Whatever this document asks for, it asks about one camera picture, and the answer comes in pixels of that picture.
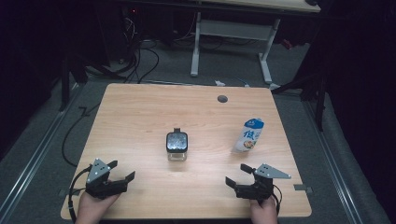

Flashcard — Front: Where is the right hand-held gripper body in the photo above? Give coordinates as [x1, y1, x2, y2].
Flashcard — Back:
[233, 163, 292, 202]

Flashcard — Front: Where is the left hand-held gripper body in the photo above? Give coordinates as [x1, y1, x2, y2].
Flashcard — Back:
[84, 158, 129, 201]

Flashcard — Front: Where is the white and blue snack pouch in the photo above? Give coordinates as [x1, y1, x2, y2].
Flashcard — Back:
[232, 117, 265, 154]

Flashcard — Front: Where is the glass jar with black lid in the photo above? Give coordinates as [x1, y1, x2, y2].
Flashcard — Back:
[165, 127, 190, 162]

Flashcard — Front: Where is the person's right hand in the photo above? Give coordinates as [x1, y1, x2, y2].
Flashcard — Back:
[248, 195, 279, 224]

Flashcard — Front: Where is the person's left hand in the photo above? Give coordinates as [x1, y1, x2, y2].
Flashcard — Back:
[75, 190, 121, 224]

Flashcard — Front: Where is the black stand leg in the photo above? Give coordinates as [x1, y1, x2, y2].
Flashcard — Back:
[58, 55, 89, 112]
[270, 69, 329, 133]

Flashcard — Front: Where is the white-framed desk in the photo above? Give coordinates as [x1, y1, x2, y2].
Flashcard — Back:
[190, 0, 322, 87]

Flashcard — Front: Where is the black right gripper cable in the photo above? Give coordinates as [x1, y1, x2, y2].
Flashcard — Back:
[270, 184, 283, 216]

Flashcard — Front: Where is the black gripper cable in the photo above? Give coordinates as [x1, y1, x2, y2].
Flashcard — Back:
[67, 165, 93, 224]
[270, 184, 283, 216]

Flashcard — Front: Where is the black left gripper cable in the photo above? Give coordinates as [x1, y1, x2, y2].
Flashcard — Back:
[67, 165, 93, 224]

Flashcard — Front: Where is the thin black floor cable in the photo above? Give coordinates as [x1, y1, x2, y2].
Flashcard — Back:
[61, 102, 102, 168]

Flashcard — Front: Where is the metal floor rail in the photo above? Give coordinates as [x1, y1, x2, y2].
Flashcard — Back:
[302, 98, 366, 224]
[0, 83, 86, 217]

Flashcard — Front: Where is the bundle of black floor cables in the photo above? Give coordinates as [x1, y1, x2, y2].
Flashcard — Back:
[121, 13, 161, 85]

